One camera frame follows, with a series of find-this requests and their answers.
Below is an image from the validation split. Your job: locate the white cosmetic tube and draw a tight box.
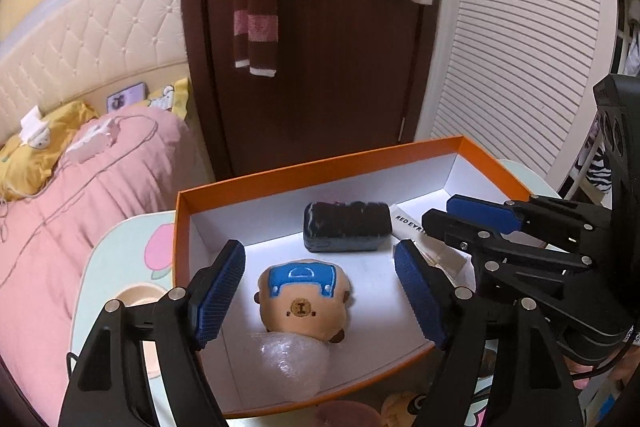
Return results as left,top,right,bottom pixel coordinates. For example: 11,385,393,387
390,205,476,291

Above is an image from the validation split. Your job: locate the cartoon figure keychain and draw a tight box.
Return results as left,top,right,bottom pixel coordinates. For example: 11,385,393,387
381,391,426,427

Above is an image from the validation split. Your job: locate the pink plastic capsule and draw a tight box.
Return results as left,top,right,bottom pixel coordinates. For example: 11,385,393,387
314,400,383,427

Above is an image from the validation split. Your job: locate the dark red patterned pouch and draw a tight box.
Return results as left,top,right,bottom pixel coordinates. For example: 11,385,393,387
303,202,392,253

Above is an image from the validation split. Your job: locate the bubble wrap bundle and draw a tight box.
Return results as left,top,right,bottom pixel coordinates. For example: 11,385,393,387
252,333,331,402

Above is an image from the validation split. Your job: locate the capybara plush with blue cap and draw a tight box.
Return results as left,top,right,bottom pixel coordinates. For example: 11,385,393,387
254,259,352,343

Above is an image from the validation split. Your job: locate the person right hand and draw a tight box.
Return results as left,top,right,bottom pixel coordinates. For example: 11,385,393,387
564,340,640,390

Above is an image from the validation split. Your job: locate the orange storage box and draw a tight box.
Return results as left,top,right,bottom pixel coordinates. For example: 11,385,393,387
174,136,529,418

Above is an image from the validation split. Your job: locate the dark wooden door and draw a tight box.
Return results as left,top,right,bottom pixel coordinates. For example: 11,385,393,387
181,0,438,180

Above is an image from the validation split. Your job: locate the pink duvet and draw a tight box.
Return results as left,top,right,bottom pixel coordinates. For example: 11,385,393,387
1,106,196,426

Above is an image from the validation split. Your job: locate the yellow pillow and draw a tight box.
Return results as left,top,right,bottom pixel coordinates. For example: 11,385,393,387
1,101,99,202

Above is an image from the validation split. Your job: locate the purple phone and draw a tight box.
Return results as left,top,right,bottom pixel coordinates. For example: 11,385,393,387
106,82,148,113

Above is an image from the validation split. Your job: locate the cream tufted headboard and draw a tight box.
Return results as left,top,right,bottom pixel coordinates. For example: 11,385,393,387
1,0,189,140

